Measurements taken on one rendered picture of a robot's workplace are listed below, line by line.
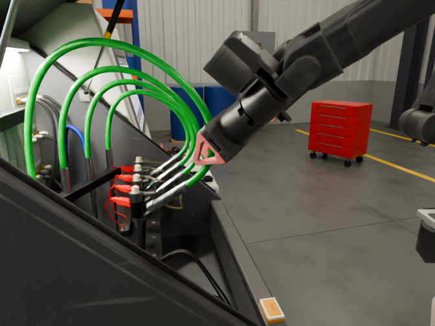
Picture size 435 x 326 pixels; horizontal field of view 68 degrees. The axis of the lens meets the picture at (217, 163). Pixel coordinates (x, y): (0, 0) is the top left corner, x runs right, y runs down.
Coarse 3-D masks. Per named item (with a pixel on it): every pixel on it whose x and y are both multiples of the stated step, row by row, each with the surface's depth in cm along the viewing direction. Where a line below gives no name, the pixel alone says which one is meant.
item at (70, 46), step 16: (64, 48) 56; (128, 48) 54; (48, 64) 57; (160, 64) 53; (32, 80) 59; (176, 80) 54; (32, 96) 60; (192, 96) 54; (32, 112) 61; (208, 112) 55; (32, 160) 64; (32, 176) 65
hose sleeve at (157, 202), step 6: (186, 180) 60; (180, 186) 59; (186, 186) 59; (168, 192) 60; (174, 192) 59; (180, 192) 59; (162, 198) 60; (168, 198) 60; (174, 198) 60; (156, 204) 61; (162, 204) 61
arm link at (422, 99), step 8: (432, 80) 81; (432, 88) 80; (424, 96) 82; (432, 96) 79; (416, 104) 86; (424, 104) 82; (432, 104) 79; (408, 112) 86; (432, 112) 79; (400, 120) 88; (424, 120) 79; (432, 120) 78; (400, 128) 88; (424, 128) 79; (432, 128) 79; (408, 136) 87; (424, 136) 79; (432, 136) 80
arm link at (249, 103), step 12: (264, 72) 44; (264, 84) 44; (252, 96) 45; (264, 96) 44; (276, 96) 44; (288, 96) 45; (252, 108) 46; (264, 108) 45; (276, 108) 45; (252, 120) 48; (264, 120) 47
